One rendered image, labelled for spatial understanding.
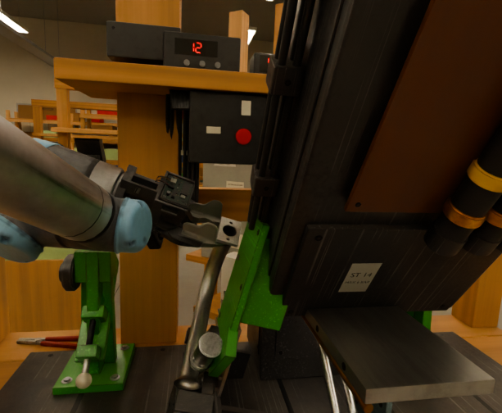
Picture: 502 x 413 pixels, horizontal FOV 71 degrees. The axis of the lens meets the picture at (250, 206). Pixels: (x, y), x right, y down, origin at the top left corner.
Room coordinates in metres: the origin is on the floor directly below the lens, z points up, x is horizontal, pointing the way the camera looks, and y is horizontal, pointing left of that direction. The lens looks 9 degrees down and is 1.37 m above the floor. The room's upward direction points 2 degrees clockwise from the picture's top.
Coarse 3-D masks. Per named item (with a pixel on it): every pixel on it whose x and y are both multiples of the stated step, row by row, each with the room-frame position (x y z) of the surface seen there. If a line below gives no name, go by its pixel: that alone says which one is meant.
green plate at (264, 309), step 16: (256, 224) 0.54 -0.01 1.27; (256, 240) 0.51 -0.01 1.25; (240, 256) 0.58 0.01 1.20; (256, 256) 0.50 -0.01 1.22; (240, 272) 0.54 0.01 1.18; (256, 272) 0.51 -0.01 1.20; (240, 288) 0.51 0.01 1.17; (256, 288) 0.51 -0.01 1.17; (224, 304) 0.58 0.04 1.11; (240, 304) 0.49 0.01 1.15; (256, 304) 0.51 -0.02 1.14; (272, 304) 0.52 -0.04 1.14; (224, 320) 0.54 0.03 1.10; (240, 320) 0.50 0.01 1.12; (256, 320) 0.51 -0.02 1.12; (272, 320) 0.52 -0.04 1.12
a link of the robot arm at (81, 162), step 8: (48, 144) 0.55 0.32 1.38; (56, 144) 0.56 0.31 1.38; (56, 152) 0.55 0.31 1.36; (64, 152) 0.55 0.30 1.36; (72, 152) 0.56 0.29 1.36; (64, 160) 0.54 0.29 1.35; (72, 160) 0.55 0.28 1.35; (80, 160) 0.56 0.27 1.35; (88, 160) 0.56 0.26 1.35; (96, 160) 0.57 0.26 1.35; (80, 168) 0.55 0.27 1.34; (88, 168) 0.55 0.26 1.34; (88, 176) 0.55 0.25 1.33
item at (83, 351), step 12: (84, 312) 0.66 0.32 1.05; (96, 312) 0.66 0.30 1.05; (108, 312) 0.69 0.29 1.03; (84, 324) 0.67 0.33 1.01; (108, 324) 0.68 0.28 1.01; (84, 336) 0.65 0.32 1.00; (96, 336) 0.66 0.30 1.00; (84, 348) 0.61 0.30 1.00; (96, 348) 0.62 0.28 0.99; (96, 360) 0.63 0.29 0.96
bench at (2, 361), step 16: (432, 320) 1.03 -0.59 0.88; (448, 320) 1.04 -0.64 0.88; (16, 336) 0.85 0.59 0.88; (32, 336) 0.85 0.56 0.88; (48, 336) 0.85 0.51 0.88; (240, 336) 0.89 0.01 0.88; (464, 336) 0.94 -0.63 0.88; (480, 336) 0.95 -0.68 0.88; (496, 336) 0.95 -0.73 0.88; (0, 352) 0.77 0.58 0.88; (16, 352) 0.77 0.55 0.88; (496, 352) 0.86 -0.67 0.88; (0, 368) 0.71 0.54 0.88; (16, 368) 0.71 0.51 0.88; (0, 384) 0.66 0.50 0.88
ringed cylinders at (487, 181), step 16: (496, 144) 0.35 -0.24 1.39; (480, 160) 0.37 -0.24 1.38; (496, 160) 0.35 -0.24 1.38; (480, 176) 0.36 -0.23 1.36; (496, 176) 0.35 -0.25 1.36; (464, 192) 0.38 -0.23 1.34; (480, 192) 0.37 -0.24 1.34; (496, 192) 0.36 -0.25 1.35; (448, 208) 0.40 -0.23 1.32; (464, 208) 0.38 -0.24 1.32; (480, 208) 0.37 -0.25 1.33; (496, 208) 0.40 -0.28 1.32; (432, 224) 0.43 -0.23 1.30; (448, 224) 0.40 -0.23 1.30; (464, 224) 0.39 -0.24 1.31; (480, 224) 0.39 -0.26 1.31; (496, 224) 0.40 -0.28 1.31; (432, 240) 0.42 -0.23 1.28; (448, 240) 0.41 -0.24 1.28; (464, 240) 0.41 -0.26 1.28; (480, 240) 0.41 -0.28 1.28; (496, 240) 0.41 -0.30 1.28
